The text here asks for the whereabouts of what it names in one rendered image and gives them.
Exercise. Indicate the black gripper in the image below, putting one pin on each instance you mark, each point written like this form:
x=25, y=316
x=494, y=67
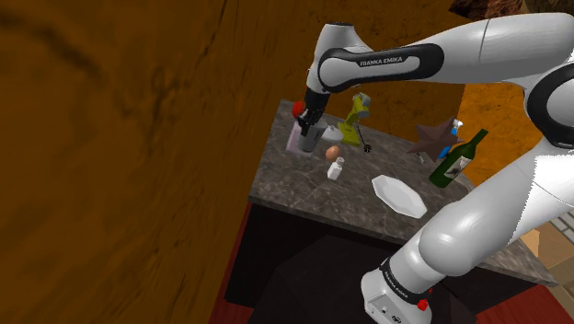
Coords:
x=316, y=104

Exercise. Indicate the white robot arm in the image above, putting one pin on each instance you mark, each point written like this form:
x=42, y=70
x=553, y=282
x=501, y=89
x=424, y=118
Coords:
x=471, y=224

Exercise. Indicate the red round fruit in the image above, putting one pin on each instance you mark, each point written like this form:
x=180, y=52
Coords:
x=297, y=109

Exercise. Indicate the white rounded dish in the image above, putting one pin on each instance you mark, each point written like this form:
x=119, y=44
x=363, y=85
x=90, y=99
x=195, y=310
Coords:
x=332, y=133

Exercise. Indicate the yellow-green stand mixer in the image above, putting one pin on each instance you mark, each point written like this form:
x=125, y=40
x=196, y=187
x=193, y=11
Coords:
x=352, y=125

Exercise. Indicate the pale lilac box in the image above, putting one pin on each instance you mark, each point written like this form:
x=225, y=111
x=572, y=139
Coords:
x=293, y=140

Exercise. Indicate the brown egg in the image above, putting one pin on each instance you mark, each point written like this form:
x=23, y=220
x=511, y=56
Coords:
x=332, y=153

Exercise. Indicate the black whisk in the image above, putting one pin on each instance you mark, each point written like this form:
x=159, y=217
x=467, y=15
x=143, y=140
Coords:
x=364, y=142

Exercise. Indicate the white salt shaker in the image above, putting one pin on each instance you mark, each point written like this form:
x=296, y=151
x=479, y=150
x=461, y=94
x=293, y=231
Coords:
x=335, y=169

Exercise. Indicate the small silver utensil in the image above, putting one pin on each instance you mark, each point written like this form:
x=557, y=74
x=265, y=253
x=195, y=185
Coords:
x=420, y=157

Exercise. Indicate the dark brown star figure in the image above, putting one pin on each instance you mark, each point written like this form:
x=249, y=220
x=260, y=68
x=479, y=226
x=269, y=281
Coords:
x=432, y=140

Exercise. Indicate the white octagonal plate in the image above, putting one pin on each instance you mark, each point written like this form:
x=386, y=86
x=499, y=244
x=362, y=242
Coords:
x=398, y=196

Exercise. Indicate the blue spray bottle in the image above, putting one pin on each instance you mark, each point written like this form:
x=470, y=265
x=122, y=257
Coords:
x=452, y=134

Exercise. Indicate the green wine bottle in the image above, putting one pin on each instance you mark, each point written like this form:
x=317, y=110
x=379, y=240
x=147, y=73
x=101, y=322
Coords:
x=450, y=167

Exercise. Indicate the dark robot stand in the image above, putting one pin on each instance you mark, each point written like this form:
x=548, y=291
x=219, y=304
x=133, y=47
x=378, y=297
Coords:
x=314, y=287

